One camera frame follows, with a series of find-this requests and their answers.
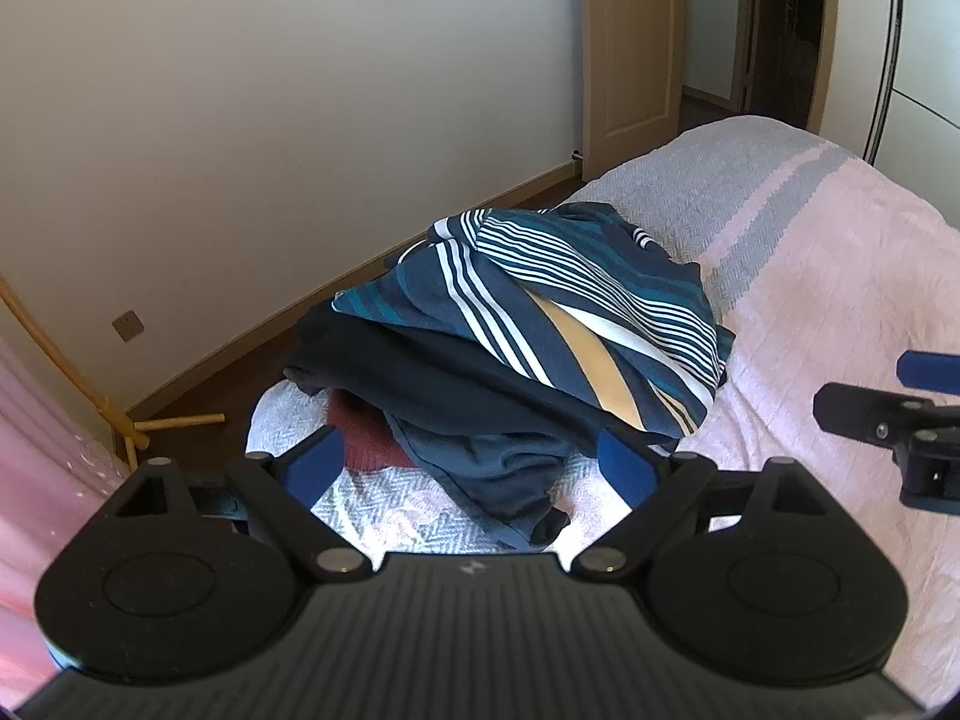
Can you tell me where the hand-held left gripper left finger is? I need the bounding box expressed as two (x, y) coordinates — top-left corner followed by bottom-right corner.
(97, 426), (368, 582)

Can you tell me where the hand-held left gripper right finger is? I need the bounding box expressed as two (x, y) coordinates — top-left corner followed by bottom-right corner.
(570, 426), (845, 582)

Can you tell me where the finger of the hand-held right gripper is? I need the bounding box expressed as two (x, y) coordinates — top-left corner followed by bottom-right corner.
(897, 350), (960, 391)
(814, 382), (960, 515)

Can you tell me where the striped long-sleeve shirt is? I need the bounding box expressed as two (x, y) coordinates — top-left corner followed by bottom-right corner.
(332, 201), (736, 455)

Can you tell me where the red cloth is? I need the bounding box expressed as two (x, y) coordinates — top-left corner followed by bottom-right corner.
(326, 390), (410, 475)

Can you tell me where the navy blue garment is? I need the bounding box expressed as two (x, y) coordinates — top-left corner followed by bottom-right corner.
(386, 412), (578, 548)

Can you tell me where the black garment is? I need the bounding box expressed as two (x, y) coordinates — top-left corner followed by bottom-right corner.
(283, 300), (593, 451)

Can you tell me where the wooden rack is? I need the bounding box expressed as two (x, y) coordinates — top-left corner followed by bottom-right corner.
(0, 277), (226, 466)

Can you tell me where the pink curtain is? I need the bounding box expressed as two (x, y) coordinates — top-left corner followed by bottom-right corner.
(0, 334), (140, 691)

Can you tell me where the white wardrobe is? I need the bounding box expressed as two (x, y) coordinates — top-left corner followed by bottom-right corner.
(862, 0), (960, 233)

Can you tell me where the wooden door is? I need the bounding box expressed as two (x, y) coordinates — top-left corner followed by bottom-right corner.
(577, 0), (687, 185)

